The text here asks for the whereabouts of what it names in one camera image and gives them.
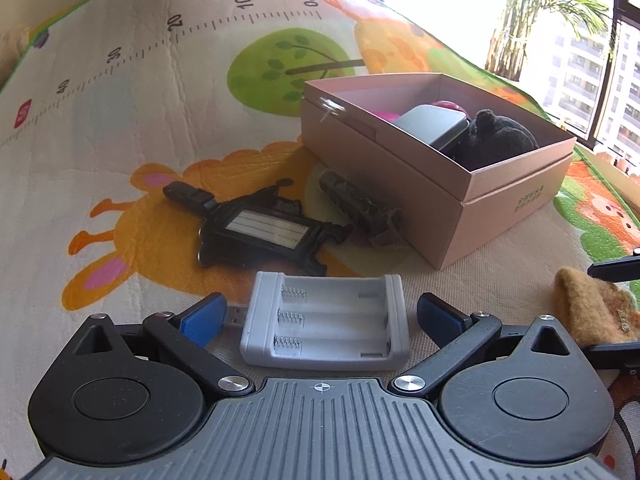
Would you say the silver metal tin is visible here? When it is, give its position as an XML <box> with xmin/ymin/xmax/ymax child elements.
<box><xmin>390</xmin><ymin>105</ymin><xmax>469</xmax><ymax>152</ymax></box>

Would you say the grey battery case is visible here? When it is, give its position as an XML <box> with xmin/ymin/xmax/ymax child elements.
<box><xmin>224</xmin><ymin>271</ymin><xmax>412</xmax><ymax>372</ymax></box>

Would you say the black window frame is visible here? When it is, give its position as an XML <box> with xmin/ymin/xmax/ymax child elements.
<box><xmin>570</xmin><ymin>0</ymin><xmax>640</xmax><ymax>161</ymax></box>

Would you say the black plush toy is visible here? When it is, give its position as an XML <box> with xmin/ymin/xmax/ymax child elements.
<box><xmin>451</xmin><ymin>108</ymin><xmax>540</xmax><ymax>171</ymax></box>

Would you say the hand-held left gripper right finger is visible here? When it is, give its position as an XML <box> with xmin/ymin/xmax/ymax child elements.
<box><xmin>388</xmin><ymin>291</ymin><xmax>577</xmax><ymax>401</ymax></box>

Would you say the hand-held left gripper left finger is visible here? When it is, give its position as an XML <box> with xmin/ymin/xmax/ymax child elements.
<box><xmin>74</xmin><ymin>291</ymin><xmax>257</xmax><ymax>400</ymax></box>

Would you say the pink cardboard box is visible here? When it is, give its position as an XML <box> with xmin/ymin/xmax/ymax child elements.
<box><xmin>300</xmin><ymin>73</ymin><xmax>577</xmax><ymax>269</ymax></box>

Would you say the black luggage tag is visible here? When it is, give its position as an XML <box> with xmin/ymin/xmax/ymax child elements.
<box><xmin>162</xmin><ymin>180</ymin><xmax>354</xmax><ymax>277</ymax></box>

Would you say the apartment building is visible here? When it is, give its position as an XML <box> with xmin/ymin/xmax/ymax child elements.
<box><xmin>544</xmin><ymin>22</ymin><xmax>640</xmax><ymax>153</ymax></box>

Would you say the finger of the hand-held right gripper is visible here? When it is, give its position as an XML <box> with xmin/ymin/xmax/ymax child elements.
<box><xmin>587</xmin><ymin>247</ymin><xmax>640</xmax><ymax>282</ymax></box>
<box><xmin>579</xmin><ymin>341</ymin><xmax>640</xmax><ymax>368</ymax></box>

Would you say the dark plastic packet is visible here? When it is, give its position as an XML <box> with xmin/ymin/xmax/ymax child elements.
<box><xmin>319</xmin><ymin>170</ymin><xmax>407</xmax><ymax>250</ymax></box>

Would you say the palm plant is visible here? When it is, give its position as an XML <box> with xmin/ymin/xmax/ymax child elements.
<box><xmin>486</xmin><ymin>0</ymin><xmax>617</xmax><ymax>82</ymax></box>

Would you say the tan felt toy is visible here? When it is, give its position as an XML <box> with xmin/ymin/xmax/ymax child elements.
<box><xmin>552</xmin><ymin>266</ymin><xmax>640</xmax><ymax>350</ymax></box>

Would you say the printed play mat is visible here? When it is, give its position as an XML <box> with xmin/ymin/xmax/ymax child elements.
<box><xmin>0</xmin><ymin>0</ymin><xmax>640</xmax><ymax>480</ymax></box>

